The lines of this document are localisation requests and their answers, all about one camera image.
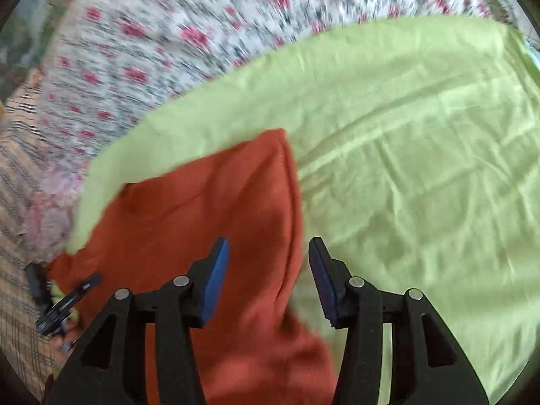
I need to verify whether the rust orange knit sweater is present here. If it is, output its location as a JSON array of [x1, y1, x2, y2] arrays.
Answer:
[[49, 130, 336, 404]]

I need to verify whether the person's left hand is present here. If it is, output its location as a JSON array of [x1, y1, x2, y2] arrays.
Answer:
[[49, 321, 81, 368]]

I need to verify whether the plaid beige blanket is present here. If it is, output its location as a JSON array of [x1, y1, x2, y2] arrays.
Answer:
[[1, 69, 53, 400]]

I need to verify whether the pink floral pillow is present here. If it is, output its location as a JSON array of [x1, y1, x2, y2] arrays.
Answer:
[[24, 163, 87, 263]]

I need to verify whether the light green bed sheet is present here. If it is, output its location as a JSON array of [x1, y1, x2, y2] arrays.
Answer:
[[65, 17, 539, 401]]

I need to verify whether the gold framed landscape painting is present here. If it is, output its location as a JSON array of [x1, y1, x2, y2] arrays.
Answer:
[[1, 0, 73, 101]]

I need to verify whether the red floral white quilt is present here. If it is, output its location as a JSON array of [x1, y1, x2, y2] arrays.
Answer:
[[37, 0, 518, 166]]

